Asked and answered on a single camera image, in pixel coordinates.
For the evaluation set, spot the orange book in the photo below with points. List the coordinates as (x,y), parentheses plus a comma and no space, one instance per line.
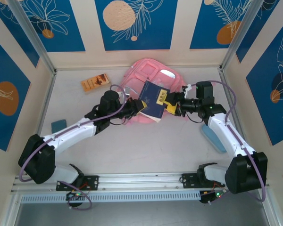
(95,83)

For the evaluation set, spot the pink backpack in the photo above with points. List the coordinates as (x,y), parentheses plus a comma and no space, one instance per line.
(146,68)

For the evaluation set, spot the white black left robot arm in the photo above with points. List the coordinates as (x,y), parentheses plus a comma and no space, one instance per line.
(68,135)

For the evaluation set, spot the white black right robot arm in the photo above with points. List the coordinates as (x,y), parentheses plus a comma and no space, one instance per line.
(226,134)

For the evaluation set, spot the light blue pencil case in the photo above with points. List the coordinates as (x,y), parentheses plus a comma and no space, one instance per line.
(210,137)

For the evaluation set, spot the small teal pouch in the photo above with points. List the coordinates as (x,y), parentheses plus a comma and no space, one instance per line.
(58,125)

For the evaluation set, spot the small controller board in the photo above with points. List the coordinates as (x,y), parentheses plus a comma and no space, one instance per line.
(75,195)
(214,195)

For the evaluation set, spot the grey metal panel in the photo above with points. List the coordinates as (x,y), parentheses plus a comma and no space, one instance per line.
(141,214)

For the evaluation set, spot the aluminium side rail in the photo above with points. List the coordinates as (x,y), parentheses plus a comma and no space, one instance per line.
(222,75)
(46,106)

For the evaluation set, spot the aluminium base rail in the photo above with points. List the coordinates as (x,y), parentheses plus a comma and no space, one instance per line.
(141,181)

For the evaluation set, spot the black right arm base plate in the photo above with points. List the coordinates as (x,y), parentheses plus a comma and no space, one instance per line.
(188,180)

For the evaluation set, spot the aluminium frame post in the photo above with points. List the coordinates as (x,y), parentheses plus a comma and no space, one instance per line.
(245,28)
(33,33)

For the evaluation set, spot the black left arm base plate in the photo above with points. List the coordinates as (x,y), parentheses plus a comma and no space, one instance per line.
(94,181)

